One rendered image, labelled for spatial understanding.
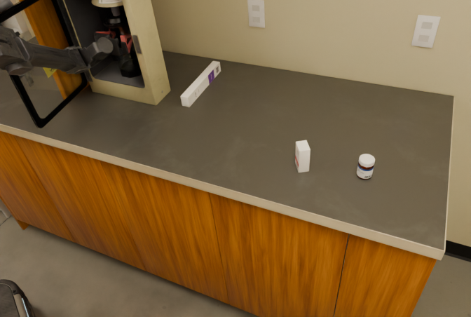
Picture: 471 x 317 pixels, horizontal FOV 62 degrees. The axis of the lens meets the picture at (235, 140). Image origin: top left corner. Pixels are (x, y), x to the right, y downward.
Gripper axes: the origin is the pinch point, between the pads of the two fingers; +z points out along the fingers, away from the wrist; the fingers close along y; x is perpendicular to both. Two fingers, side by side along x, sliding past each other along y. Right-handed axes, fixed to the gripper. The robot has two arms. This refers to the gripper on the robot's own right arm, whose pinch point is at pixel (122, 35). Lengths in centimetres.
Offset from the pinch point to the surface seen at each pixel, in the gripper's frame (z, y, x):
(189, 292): -33, -27, 118
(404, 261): -34, -112, 37
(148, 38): -3.3, -15.2, -2.4
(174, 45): 34.3, 2.5, 21.7
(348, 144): -6, -89, 24
